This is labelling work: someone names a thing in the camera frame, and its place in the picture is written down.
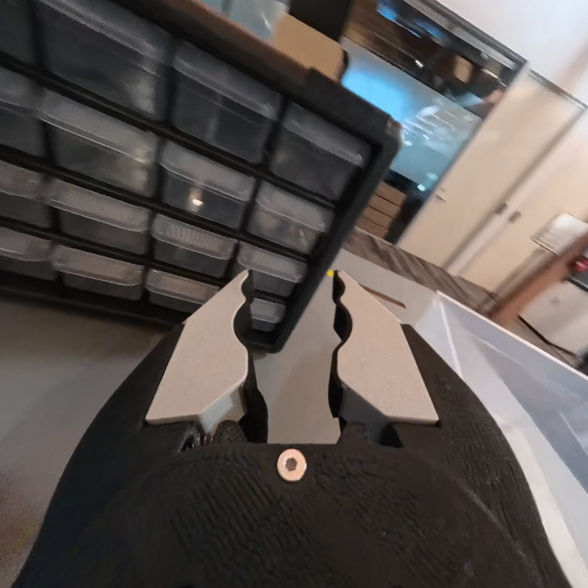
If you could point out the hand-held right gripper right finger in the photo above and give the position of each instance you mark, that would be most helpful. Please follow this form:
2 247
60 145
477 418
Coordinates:
386 367

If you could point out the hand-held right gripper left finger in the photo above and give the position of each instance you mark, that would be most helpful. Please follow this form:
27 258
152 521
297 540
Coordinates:
202 367

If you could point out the clear plastic storage bin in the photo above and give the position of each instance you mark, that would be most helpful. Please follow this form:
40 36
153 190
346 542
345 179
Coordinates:
528 390

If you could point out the black drawer cabinet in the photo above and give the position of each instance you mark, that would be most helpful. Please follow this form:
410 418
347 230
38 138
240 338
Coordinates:
358 103

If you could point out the white recycling cabinet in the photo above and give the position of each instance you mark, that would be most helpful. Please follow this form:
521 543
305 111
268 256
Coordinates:
560 312

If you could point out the cardboard box stack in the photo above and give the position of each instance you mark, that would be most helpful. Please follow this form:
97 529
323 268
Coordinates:
386 206

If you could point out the wooden pillar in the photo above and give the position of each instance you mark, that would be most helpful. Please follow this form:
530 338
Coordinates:
533 285

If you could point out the red fire extinguisher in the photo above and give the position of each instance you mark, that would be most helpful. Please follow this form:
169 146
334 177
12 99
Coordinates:
581 265

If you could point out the whiteboard sign on stand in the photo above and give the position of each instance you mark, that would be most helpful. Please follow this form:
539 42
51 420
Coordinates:
560 232

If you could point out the white double door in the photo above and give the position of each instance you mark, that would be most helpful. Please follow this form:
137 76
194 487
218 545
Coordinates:
528 183

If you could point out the small beige board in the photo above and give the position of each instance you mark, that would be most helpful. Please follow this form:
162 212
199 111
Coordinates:
312 50

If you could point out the black hanging panel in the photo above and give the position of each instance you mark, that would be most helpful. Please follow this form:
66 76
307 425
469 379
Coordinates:
321 13

